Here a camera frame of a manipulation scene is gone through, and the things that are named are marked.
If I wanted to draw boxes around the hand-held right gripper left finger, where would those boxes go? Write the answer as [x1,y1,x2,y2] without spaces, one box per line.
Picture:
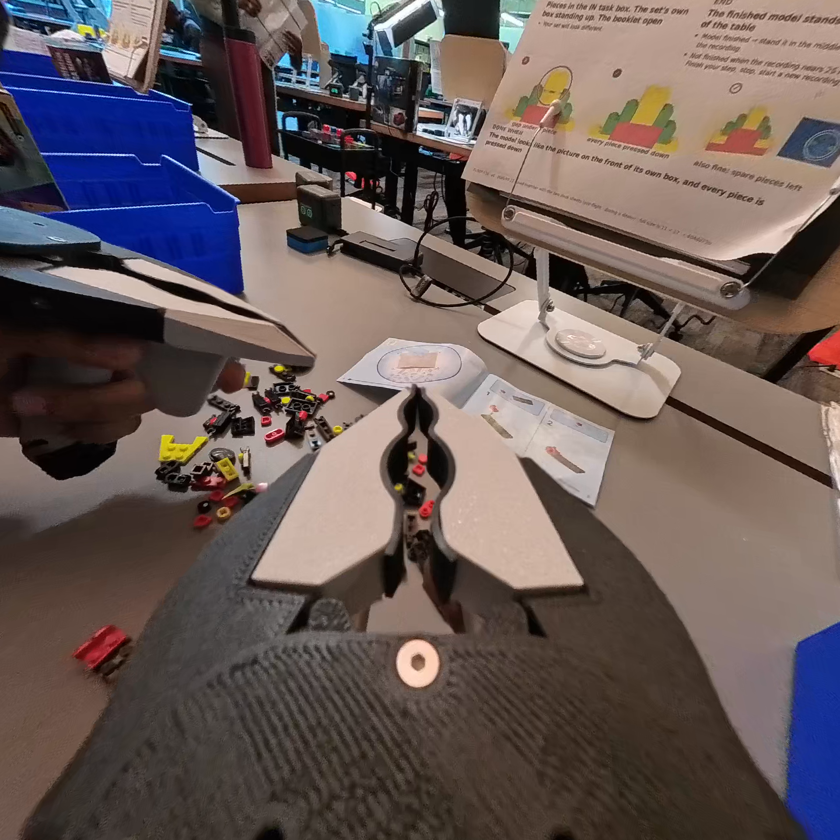
[251,386,421,598]

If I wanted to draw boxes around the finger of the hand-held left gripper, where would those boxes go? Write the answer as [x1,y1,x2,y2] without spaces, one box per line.
[121,257,284,324]
[163,307,317,368]

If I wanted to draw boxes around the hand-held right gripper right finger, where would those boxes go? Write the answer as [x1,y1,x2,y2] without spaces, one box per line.
[416,387,585,599]

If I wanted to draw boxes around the blue tagged storage bin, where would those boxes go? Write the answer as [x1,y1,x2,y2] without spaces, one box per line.
[41,152,245,295]

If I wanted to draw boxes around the pile of lego pieces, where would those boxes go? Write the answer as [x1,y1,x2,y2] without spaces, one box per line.
[156,362,437,565]

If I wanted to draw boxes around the long black lego plate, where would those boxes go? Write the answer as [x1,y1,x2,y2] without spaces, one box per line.
[95,646,135,682]

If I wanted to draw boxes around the small red lego brick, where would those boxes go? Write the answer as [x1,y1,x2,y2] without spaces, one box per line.
[72,625,132,665]

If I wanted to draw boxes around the person's left forearm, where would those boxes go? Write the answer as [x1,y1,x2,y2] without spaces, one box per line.
[0,433,120,481]

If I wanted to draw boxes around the open lego instruction booklet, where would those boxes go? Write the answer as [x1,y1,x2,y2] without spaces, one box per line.
[338,338,616,508]

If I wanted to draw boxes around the yellow lego box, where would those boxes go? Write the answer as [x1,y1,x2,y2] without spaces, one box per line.
[0,88,70,212]

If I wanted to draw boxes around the person's left hand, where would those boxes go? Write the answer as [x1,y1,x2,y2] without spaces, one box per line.
[0,328,249,457]

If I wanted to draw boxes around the brown wooden desk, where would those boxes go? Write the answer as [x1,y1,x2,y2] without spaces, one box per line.
[193,128,332,204]

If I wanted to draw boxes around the black box with green rings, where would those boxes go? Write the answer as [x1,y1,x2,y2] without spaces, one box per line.
[297,185,343,231]

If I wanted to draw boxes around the white book stand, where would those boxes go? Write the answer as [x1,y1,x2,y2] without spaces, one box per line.
[466,184,840,421]

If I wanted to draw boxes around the black power adapter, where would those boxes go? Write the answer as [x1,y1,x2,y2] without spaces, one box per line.
[341,230,421,273]

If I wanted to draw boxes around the maroon water bottle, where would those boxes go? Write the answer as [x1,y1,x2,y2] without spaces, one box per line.
[223,0,274,169]

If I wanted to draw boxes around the dark printed box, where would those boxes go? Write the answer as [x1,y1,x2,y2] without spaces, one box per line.
[46,46,112,85]

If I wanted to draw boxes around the cardboard sign board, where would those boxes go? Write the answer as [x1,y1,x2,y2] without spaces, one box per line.
[104,0,168,94]

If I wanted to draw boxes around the background wooden desk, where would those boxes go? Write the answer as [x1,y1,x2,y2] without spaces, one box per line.
[274,82,476,161]

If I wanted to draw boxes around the dark product box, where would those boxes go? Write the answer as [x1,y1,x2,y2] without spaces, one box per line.
[371,56,424,132]

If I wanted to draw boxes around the clear plastic bag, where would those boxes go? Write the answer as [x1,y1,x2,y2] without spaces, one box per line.
[820,402,840,493]

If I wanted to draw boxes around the cardboard box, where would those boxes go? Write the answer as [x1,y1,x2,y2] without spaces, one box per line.
[438,34,510,126]

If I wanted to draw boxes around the printed instruction sheet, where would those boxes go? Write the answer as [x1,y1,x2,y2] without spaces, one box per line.
[462,0,840,261]

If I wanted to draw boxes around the black table cable hatch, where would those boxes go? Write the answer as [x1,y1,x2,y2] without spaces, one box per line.
[420,244,517,305]

